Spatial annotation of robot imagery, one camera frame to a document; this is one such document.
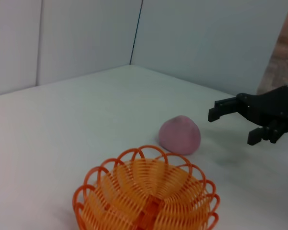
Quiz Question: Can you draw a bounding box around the orange plastic woven basket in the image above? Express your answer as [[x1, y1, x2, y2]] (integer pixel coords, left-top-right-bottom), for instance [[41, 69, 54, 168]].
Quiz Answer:
[[72, 144, 220, 230]]

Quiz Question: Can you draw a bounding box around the pink toy peach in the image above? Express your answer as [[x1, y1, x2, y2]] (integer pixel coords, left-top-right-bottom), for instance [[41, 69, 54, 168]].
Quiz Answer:
[[158, 115, 202, 155]]

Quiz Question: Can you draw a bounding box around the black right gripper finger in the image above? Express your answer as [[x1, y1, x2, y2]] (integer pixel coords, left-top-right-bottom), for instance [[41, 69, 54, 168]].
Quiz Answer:
[[247, 119, 288, 146], [208, 95, 249, 122]]

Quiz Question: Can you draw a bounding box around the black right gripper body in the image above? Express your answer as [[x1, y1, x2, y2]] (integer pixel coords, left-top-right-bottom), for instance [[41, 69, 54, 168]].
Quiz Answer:
[[237, 85, 288, 127]]

